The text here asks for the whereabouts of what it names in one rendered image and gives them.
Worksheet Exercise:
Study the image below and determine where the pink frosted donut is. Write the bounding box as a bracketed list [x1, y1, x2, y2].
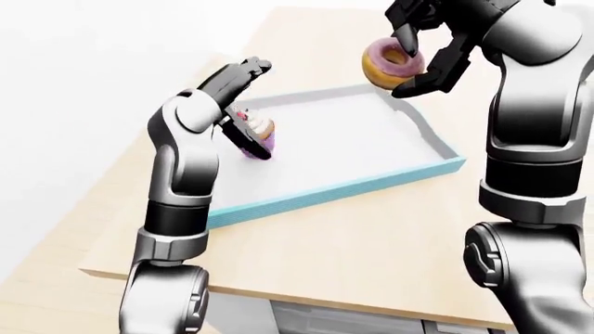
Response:
[361, 36, 427, 92]

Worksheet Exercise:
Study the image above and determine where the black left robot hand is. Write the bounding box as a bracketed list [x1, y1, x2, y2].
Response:
[196, 56, 274, 161]

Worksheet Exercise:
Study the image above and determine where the light blue rectangular tray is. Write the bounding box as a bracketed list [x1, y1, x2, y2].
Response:
[205, 83, 467, 231]

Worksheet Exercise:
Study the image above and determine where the purple wrapper cupcake with cream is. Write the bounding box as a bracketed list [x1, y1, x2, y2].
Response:
[235, 109, 278, 161]

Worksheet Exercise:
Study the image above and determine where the grey cabinet under table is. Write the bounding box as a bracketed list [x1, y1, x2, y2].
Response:
[267, 298, 517, 334]

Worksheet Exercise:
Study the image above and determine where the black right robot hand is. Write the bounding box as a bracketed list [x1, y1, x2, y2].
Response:
[383, 0, 489, 99]

